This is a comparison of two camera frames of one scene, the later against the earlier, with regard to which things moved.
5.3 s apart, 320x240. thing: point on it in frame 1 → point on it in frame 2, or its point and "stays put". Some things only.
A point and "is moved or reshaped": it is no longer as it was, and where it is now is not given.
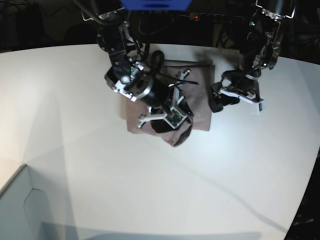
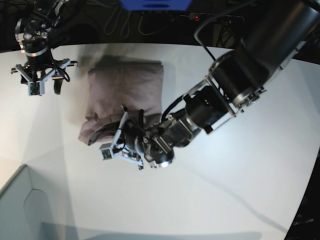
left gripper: x=174 y=116 → x=36 y=73
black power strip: x=196 y=16 stays put
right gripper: x=246 y=84 → x=129 y=141
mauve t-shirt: x=194 y=91 is moved or reshaped
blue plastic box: x=156 y=5 stays put
